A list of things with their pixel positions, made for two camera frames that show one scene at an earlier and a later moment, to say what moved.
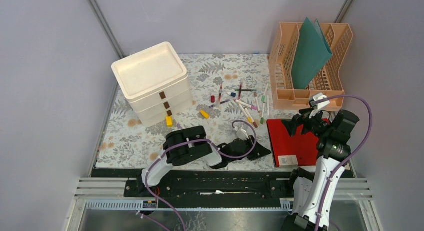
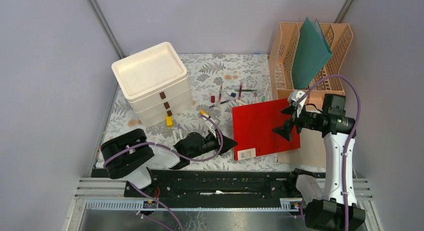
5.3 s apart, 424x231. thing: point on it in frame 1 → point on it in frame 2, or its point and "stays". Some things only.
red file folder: x=304 y=145 → x=253 y=124
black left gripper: x=259 y=151 → x=228 y=143
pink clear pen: x=241 y=85 stays
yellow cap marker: x=169 y=122 stays
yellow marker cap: x=205 y=115 stays
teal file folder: x=311 y=51 stays
